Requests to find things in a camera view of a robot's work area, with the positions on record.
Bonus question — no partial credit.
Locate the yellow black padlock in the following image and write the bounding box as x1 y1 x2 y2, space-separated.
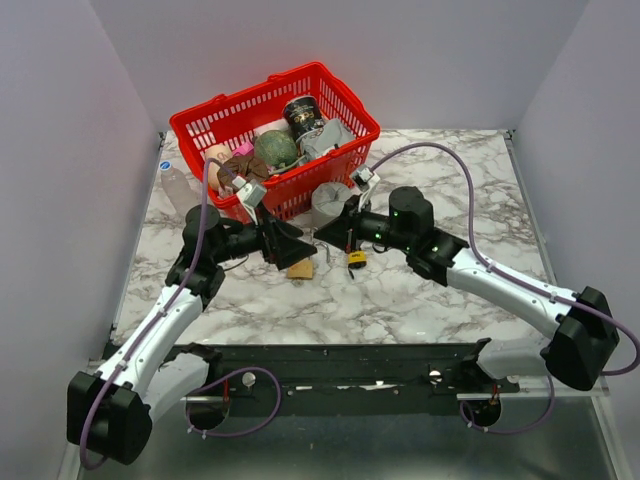
347 250 367 269

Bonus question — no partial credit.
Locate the purple cable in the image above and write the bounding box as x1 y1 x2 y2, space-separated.
372 142 640 435
78 158 282 470

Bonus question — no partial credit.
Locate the brass padlock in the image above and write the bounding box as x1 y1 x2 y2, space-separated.
287 242 331 281

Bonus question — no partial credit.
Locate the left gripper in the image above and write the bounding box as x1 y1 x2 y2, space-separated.
212 200 317 270

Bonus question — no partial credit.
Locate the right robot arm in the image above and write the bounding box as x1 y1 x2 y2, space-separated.
314 187 619 392

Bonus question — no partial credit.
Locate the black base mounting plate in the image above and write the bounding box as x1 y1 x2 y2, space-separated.
153 343 519 418

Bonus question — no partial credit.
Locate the brown fabric pouch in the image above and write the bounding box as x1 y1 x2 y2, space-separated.
217 154 270 187

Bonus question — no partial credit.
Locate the grey taped cylinder roll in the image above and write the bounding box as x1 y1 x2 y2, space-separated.
311 182 352 228

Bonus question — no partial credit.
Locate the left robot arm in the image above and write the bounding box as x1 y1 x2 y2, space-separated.
66 203 317 470

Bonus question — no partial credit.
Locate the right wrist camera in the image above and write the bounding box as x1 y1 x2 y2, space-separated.
350 165 380 211

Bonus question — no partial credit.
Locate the black printed can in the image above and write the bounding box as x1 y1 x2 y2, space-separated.
283 95 326 144

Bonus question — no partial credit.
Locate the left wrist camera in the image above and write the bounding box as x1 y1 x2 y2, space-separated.
232 176 267 208

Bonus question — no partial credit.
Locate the clear plastic water bottle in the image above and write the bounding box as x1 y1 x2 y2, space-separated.
159 161 200 217

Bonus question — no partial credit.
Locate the grey wrapped bundle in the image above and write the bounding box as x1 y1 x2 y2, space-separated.
299 118 356 162

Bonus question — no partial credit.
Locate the pink small box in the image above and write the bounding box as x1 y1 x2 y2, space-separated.
233 142 254 156

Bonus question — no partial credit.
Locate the red plastic shopping basket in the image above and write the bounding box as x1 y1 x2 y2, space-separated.
170 62 380 220

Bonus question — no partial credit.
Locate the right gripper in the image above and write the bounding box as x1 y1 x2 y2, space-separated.
313 195 413 255

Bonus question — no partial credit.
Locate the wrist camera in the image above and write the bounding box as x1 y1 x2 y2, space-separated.
232 176 267 208
350 165 380 211

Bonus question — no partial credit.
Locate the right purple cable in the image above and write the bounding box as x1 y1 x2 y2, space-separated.
372 142 640 435

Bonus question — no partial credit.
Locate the green round melon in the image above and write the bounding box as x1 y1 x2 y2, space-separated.
254 130 298 168

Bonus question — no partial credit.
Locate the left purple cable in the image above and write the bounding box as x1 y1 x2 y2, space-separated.
78 158 282 470

